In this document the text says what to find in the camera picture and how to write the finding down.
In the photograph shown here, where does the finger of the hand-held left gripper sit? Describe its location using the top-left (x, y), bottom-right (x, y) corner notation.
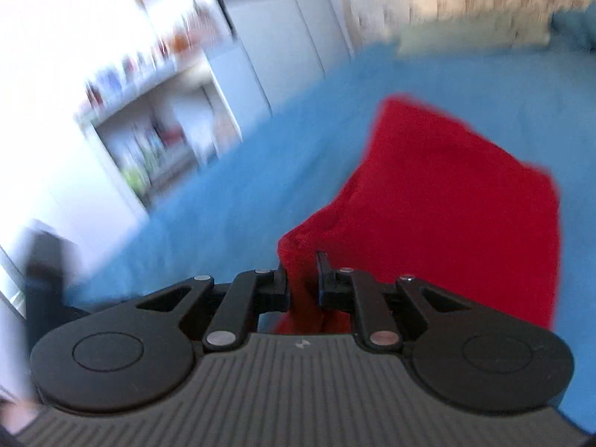
top-left (24, 230), bottom-right (91, 333)

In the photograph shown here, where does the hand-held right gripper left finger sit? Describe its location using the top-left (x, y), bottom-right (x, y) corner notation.
top-left (135, 261), bottom-right (292, 351)

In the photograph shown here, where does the rolled blue duvet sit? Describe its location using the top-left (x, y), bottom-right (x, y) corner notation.
top-left (551, 8), bottom-right (596, 53)

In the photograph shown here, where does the blue bed sheet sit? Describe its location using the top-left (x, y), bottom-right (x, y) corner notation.
top-left (60, 39), bottom-right (596, 429)

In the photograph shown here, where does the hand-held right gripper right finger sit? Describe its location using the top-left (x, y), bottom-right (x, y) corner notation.
top-left (316, 250), bottom-right (472, 351)

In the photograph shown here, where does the red knit sweater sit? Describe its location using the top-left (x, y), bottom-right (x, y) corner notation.
top-left (275, 94), bottom-right (562, 335)

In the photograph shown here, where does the white wardrobe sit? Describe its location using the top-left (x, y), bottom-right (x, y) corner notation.
top-left (205, 0), bottom-right (355, 119)

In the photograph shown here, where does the green pillow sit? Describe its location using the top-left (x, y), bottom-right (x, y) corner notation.
top-left (396, 12), bottom-right (551, 58)

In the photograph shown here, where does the white shelf unit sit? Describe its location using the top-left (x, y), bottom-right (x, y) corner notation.
top-left (74, 49), bottom-right (245, 217)

